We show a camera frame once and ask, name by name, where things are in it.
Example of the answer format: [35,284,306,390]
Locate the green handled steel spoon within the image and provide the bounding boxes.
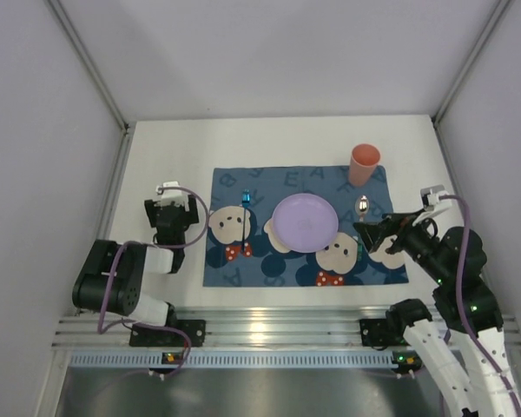
[355,195,370,261]

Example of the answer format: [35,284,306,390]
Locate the purple plastic plate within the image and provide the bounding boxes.
[271,193,339,254]

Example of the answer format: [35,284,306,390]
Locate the salmon plastic cup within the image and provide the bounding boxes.
[348,143,380,187]

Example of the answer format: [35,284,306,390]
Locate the blue cartoon mouse placemat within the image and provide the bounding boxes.
[203,166,408,288]

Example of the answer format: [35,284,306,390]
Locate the blue metal fork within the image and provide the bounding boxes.
[241,189,251,253]

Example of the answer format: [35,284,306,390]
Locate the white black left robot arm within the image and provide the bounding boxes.
[72,189,199,327]

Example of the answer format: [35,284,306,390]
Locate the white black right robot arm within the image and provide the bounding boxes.
[353,212,521,416]

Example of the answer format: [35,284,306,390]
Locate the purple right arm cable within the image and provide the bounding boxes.
[436,194,521,417]

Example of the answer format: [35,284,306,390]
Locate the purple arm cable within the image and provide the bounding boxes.
[96,184,212,381]
[436,194,521,417]

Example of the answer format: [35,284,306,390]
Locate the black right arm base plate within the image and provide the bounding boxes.
[359,319,408,350]

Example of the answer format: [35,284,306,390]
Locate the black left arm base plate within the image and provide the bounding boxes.
[129,320,207,348]

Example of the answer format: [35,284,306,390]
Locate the aluminium mounting rail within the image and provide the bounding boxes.
[51,306,521,348]

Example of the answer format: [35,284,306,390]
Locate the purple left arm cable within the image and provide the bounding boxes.
[96,184,212,381]

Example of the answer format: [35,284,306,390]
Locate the perforated grey cable duct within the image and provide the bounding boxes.
[69,349,422,370]

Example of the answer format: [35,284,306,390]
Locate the left aluminium frame post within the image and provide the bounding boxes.
[44,0,130,132]

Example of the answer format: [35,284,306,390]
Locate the aluminium frame post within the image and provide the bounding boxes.
[44,0,130,132]
[432,0,513,127]

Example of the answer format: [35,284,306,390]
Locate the right aluminium frame post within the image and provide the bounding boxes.
[432,0,513,127]

